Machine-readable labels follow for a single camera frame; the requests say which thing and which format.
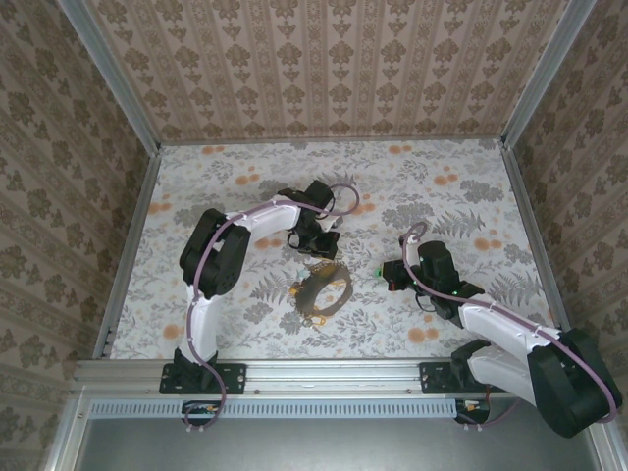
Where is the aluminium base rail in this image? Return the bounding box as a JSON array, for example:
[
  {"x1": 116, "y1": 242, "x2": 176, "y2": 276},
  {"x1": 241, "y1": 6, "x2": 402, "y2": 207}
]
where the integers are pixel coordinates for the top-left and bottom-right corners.
[{"x1": 73, "y1": 359, "x2": 511, "y2": 396}]

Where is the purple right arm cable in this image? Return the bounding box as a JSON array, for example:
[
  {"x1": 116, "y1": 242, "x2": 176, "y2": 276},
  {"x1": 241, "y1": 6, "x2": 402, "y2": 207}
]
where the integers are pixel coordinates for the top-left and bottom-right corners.
[{"x1": 399, "y1": 221, "x2": 618, "y2": 432}]

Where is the white slotted cable duct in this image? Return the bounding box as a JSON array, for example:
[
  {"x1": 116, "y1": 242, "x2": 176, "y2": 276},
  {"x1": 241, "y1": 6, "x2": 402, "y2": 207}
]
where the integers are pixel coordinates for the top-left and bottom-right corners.
[{"x1": 90, "y1": 396, "x2": 460, "y2": 420}]

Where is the grey metal sheet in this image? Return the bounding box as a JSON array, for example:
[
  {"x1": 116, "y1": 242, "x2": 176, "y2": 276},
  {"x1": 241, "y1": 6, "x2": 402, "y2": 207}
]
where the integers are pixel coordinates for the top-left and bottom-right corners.
[{"x1": 78, "y1": 416, "x2": 602, "y2": 471}]

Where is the aluminium frame post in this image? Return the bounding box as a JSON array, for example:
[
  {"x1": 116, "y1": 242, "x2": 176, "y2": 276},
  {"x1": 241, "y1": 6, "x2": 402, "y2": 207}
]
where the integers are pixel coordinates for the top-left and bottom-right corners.
[
  {"x1": 500, "y1": 0, "x2": 599, "y2": 148},
  {"x1": 56, "y1": 0, "x2": 162, "y2": 154}
]

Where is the black connector board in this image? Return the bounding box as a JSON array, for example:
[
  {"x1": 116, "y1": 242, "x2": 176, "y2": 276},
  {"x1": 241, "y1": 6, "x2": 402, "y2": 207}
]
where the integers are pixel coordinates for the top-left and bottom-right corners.
[
  {"x1": 182, "y1": 399, "x2": 223, "y2": 427},
  {"x1": 453, "y1": 397, "x2": 493, "y2": 426}
]

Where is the keyring with brass keys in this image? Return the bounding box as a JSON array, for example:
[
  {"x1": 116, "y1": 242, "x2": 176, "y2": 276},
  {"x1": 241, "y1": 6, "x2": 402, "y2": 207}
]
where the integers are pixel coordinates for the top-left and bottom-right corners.
[{"x1": 288, "y1": 261, "x2": 355, "y2": 329}]

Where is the aluminium table side rail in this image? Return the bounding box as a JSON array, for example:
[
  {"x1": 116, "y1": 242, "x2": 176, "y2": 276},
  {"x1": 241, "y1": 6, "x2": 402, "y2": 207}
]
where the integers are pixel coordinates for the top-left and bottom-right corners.
[
  {"x1": 499, "y1": 141, "x2": 628, "y2": 471},
  {"x1": 41, "y1": 146, "x2": 163, "y2": 471}
]

